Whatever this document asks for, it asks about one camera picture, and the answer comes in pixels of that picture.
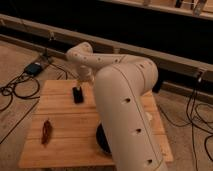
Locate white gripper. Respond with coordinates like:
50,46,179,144
77,65,94,88

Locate black eraser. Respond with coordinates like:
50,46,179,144
72,87,84,104

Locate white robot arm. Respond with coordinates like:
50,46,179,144
66,42,168,171

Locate black power adapter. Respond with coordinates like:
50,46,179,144
24,63,42,76

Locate dried red chili pepper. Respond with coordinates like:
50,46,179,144
41,120,52,145

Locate black saucer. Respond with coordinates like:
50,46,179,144
96,124,111,155

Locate black floor cables left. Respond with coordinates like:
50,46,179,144
0,59,69,144

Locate black floor cables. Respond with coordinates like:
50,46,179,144
156,71,213,171
0,59,69,144

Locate wooden rail beam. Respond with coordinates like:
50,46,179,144
0,13,213,82

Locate black floor cables right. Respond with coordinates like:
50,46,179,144
156,71,213,171

